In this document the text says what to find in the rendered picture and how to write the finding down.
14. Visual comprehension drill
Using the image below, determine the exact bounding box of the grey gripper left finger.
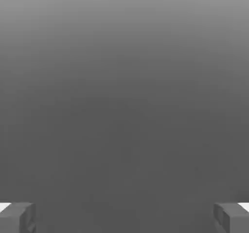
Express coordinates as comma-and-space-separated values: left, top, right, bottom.
0, 201, 37, 233

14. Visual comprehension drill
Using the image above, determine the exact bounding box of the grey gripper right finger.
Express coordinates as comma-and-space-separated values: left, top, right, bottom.
213, 202, 249, 233

